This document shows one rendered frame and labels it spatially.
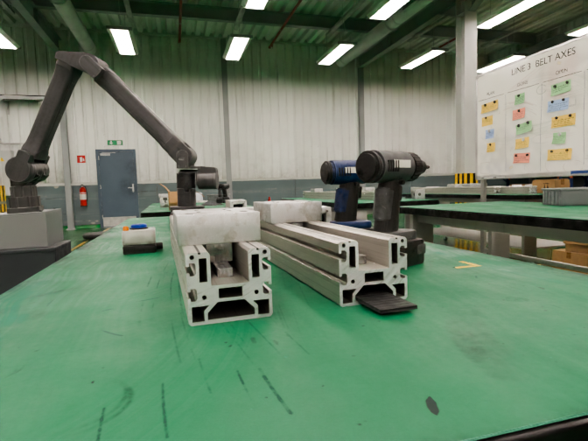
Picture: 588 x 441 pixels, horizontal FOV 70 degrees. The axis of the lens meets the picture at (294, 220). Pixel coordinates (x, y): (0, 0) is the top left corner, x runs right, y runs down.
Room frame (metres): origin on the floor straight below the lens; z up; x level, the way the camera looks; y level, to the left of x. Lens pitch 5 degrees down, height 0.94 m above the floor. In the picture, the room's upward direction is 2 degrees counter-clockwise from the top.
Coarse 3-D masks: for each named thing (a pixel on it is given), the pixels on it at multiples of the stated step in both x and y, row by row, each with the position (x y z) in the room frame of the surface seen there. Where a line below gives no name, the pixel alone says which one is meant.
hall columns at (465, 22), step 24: (456, 0) 8.66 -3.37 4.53; (456, 24) 8.66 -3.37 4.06; (456, 48) 8.66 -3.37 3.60; (456, 72) 8.66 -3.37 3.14; (456, 96) 8.66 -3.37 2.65; (456, 120) 8.66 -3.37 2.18; (456, 144) 8.66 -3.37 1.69; (0, 168) 6.46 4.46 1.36; (456, 168) 8.66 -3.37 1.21; (0, 192) 6.31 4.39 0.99
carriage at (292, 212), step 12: (264, 204) 0.88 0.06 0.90; (276, 204) 0.84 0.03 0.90; (288, 204) 0.85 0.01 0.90; (300, 204) 0.85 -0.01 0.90; (312, 204) 0.86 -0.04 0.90; (264, 216) 0.88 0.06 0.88; (276, 216) 0.84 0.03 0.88; (288, 216) 0.85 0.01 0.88; (300, 216) 0.85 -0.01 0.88; (312, 216) 0.86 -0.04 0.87
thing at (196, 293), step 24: (192, 264) 0.52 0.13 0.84; (216, 264) 0.55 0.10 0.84; (240, 264) 0.55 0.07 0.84; (264, 264) 0.52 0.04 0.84; (192, 288) 0.48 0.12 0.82; (216, 288) 0.48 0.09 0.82; (240, 288) 0.51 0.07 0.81; (264, 288) 0.52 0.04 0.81; (192, 312) 0.51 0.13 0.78; (216, 312) 0.51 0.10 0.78; (240, 312) 0.50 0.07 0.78; (264, 312) 0.50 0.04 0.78
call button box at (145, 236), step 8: (128, 232) 1.05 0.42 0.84; (136, 232) 1.06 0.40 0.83; (144, 232) 1.06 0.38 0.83; (152, 232) 1.07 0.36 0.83; (128, 240) 1.05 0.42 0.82; (136, 240) 1.06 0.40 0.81; (144, 240) 1.06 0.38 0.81; (152, 240) 1.07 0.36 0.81; (128, 248) 1.05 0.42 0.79; (136, 248) 1.06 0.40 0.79; (144, 248) 1.06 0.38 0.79; (152, 248) 1.07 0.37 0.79; (160, 248) 1.11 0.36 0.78
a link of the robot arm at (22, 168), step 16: (64, 64) 1.28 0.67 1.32; (64, 80) 1.29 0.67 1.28; (48, 96) 1.29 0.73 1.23; (64, 96) 1.30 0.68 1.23; (48, 112) 1.29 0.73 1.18; (32, 128) 1.29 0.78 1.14; (48, 128) 1.29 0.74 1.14; (32, 144) 1.29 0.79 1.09; (48, 144) 1.32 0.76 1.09; (16, 160) 1.27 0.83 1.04; (32, 160) 1.29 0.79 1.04; (48, 160) 1.37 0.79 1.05; (16, 176) 1.27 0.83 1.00; (32, 176) 1.29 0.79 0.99
